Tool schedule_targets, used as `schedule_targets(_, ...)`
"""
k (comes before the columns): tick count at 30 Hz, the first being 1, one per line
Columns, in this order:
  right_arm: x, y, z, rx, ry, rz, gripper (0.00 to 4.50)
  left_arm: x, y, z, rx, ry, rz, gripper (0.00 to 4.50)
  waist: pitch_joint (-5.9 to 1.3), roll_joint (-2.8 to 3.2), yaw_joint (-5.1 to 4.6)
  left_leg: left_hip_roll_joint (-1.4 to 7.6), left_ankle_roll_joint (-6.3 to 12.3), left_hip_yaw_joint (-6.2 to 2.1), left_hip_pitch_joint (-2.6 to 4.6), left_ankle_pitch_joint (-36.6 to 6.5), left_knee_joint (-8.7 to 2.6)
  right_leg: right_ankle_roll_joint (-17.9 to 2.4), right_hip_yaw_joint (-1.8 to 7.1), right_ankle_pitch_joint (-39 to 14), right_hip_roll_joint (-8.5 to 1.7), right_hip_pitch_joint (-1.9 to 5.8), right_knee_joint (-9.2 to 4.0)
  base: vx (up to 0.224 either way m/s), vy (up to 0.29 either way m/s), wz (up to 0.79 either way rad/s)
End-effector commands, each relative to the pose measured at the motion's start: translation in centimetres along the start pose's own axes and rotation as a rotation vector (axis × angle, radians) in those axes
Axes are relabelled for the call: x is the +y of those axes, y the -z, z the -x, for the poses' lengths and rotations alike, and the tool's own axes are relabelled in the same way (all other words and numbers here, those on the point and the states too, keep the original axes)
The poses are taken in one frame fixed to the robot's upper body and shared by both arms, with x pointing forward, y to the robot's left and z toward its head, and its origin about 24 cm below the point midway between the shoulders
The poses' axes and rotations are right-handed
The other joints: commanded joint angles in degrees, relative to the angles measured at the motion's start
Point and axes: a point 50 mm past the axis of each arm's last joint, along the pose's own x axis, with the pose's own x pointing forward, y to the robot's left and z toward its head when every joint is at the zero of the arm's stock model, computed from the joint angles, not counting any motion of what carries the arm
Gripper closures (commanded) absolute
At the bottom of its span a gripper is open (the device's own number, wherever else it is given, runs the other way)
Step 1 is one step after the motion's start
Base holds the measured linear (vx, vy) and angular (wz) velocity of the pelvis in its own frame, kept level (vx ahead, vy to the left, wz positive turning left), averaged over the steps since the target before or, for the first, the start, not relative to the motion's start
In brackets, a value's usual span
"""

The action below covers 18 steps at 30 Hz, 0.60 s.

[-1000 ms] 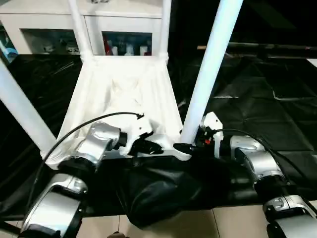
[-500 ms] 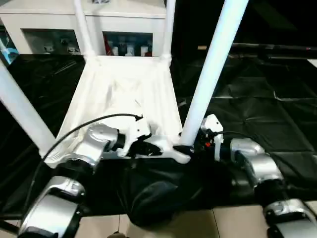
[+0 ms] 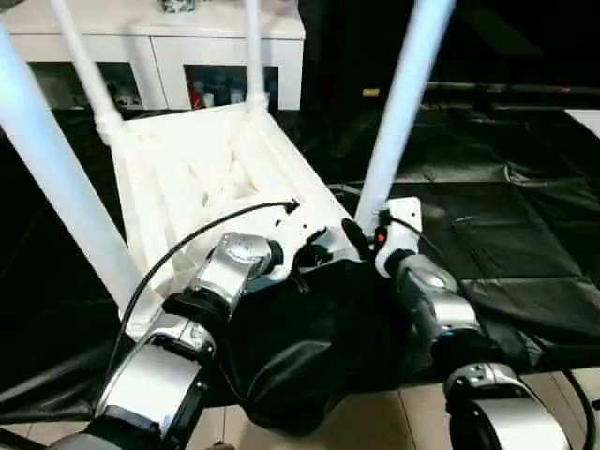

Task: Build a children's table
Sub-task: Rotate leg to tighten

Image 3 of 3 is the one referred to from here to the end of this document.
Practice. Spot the white plastic table leg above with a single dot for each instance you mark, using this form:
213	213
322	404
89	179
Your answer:
403	117
89	70
254	56
47	140

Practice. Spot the white plastic table top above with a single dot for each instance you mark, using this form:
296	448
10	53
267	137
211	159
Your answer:
187	154

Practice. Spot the black plastic mat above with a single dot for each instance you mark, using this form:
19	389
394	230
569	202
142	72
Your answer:
492	211

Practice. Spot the white bottle with dark cap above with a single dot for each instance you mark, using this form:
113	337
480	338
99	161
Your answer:
208	100

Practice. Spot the dark rounded robot foot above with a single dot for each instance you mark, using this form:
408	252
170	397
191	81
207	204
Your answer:
221	446

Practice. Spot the white cabinet with glass doors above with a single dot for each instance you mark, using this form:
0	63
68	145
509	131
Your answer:
211	37

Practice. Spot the dark grey device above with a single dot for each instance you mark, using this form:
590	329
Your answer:
178	5

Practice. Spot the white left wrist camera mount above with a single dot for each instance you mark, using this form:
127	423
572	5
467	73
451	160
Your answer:
300	220

